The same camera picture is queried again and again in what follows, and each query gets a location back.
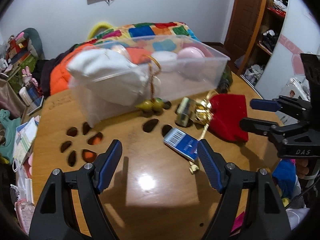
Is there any red velvet pouch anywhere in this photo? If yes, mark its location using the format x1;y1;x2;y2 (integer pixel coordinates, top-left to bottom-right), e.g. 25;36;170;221
208;94;248;143

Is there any blue barcode card box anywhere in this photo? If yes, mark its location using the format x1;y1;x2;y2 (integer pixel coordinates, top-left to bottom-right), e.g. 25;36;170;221
163;128;199;161

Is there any green glass spray bottle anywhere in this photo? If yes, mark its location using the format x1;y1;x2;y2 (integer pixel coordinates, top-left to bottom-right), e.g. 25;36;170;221
217;66;233;93

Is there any green gourd ornament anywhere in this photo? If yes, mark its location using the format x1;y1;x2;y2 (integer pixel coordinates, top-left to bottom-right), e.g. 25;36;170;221
135;55;164;113

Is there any pink round portable fan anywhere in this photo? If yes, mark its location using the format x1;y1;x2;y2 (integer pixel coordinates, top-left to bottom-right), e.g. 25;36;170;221
177;47;205;81

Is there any white drawstring cloth bag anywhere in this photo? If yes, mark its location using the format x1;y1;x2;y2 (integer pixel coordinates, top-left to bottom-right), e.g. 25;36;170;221
67;48;149;106

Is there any white round plastic jar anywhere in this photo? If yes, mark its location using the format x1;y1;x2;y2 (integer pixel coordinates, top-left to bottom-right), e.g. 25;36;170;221
151;51;177;72

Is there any gold ribbon bundle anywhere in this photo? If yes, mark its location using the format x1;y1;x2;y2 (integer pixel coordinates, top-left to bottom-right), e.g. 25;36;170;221
175;90;217;140

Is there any beige round plastic jar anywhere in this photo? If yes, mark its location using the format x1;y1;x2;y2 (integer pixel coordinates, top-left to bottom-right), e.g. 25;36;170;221
111;44;132;61

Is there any person right hand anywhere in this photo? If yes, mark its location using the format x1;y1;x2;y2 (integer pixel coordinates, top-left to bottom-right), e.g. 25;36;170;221
296;159;309;179

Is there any stack of paper booklets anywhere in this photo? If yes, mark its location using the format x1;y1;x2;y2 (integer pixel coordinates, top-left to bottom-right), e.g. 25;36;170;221
13;116;40;167

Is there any green dinosaur plush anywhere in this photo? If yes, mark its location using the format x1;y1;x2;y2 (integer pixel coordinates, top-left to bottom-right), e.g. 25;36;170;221
1;109;21;164

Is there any orange puffer jacket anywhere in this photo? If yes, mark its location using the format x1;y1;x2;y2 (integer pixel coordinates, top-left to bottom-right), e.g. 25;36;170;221
49;42;153;96

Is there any brown wooden door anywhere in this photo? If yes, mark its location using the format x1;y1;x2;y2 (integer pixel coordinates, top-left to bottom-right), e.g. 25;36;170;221
224;0;267;75

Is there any white cylindrical bottle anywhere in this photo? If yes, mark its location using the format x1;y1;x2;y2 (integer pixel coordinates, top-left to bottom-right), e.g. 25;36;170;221
19;87;33;106

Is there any clear plastic storage bin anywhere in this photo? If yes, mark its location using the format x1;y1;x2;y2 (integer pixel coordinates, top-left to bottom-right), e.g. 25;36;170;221
66;35;229;126

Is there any pink rabbit toy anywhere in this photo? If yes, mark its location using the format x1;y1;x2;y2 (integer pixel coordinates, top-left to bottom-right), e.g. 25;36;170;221
22;66;38;87

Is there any dark purple garment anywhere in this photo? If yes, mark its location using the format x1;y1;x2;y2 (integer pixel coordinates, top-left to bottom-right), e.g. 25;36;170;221
32;49;69;99

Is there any green storage box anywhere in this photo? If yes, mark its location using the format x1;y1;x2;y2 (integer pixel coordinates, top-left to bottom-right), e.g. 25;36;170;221
8;54;38;93

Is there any yellow curved headboard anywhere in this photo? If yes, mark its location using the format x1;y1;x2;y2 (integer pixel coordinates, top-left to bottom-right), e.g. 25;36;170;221
87;22;113;40

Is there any colourful patchwork blanket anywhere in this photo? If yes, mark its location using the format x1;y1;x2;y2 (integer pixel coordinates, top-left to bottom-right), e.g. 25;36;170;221
79;22;200;45

